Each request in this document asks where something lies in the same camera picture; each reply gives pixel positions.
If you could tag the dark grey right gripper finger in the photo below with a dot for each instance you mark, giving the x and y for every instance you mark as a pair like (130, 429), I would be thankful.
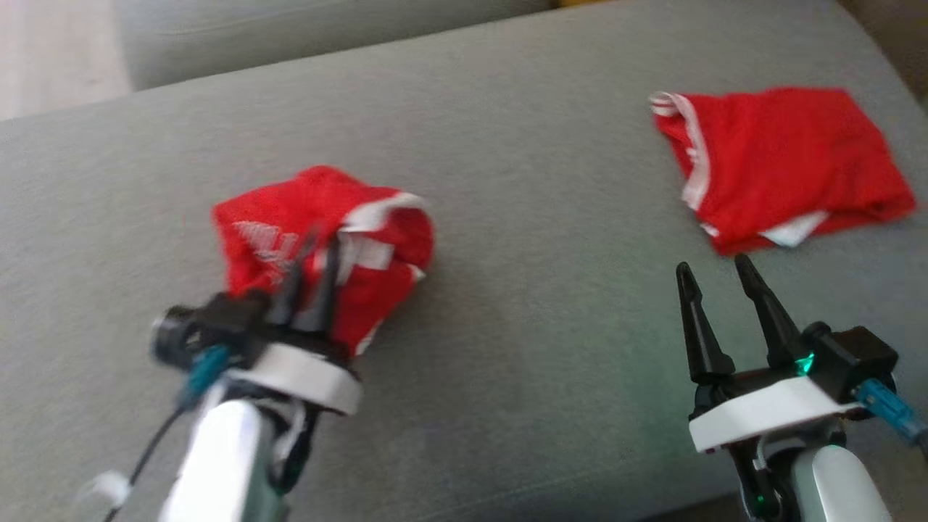
(772, 312)
(702, 326)

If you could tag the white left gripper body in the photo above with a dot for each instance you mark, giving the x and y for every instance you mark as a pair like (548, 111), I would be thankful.
(304, 377)

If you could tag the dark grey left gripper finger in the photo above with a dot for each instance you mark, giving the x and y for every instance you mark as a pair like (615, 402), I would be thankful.
(293, 283)
(325, 290)

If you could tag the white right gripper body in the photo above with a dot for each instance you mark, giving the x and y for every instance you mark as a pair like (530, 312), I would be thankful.
(768, 413)

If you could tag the red Bulls shorts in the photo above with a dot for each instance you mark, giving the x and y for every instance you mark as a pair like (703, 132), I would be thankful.
(326, 210)

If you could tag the red Bulls 23 jersey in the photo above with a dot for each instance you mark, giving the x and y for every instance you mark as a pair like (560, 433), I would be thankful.
(783, 159)

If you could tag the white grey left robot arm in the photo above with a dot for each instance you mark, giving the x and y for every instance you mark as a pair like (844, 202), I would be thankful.
(225, 464)

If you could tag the grey sofa back cushion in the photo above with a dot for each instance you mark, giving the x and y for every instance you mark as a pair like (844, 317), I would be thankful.
(290, 36)

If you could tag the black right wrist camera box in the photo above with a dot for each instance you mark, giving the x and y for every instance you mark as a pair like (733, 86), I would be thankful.
(855, 359)

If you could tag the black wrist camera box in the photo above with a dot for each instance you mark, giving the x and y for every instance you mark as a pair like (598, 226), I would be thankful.
(855, 359)
(196, 330)

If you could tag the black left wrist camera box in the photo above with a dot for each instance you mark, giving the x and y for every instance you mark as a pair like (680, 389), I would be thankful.
(196, 330)

